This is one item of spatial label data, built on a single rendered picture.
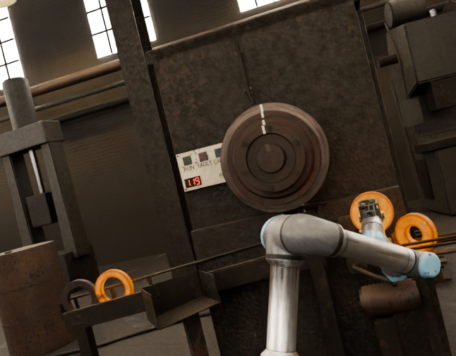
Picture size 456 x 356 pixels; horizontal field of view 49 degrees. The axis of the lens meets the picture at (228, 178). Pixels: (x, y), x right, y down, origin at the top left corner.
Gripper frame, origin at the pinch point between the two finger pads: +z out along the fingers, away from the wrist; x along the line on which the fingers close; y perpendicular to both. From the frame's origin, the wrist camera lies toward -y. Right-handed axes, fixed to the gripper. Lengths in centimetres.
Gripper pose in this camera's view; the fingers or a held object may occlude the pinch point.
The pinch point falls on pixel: (370, 207)
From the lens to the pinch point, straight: 197.2
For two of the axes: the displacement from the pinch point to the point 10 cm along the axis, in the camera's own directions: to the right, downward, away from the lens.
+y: -2.8, -9.1, -2.9
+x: -9.4, 2.0, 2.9
